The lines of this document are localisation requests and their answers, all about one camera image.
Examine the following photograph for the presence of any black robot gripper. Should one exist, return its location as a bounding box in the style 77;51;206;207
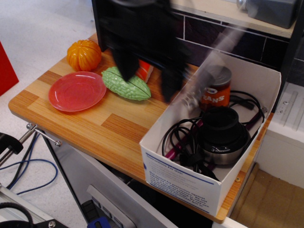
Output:
104;0;187;103

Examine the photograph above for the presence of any white cardboard box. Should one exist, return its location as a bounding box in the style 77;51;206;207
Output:
140;28;281;216

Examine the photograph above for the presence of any toy salmon sushi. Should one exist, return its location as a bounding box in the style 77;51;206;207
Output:
135;60;153;83

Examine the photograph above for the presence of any green toy bitter gourd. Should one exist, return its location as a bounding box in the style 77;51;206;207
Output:
102;66;151;101

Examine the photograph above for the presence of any orange beans can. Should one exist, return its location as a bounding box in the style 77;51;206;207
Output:
200;65;232;111

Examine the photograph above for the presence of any orange toy pumpkin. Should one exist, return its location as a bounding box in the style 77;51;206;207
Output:
66;40;102;71

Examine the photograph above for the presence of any red plastic plate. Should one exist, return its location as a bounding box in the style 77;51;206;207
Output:
48;71;107;112

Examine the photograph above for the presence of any black silver 3D mouse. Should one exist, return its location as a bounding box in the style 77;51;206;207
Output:
198;106;251;165

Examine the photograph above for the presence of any white cabinet under table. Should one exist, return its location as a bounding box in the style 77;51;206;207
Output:
44;136;243;228

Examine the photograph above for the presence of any red box at left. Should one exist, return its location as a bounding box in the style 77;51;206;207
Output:
0;43;19;95

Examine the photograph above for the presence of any grey metal box on shelf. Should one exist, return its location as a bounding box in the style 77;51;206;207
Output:
236;0;300;29

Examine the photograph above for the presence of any black metal clamp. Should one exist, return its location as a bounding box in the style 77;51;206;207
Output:
0;123;62;166

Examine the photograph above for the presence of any black coiled cable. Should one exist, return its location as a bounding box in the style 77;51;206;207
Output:
162;90;266;181

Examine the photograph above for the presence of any blue cable on floor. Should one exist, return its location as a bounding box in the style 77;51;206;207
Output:
0;133;58;196

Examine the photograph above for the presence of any aluminium profile rail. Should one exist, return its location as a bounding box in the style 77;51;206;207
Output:
0;185;65;228

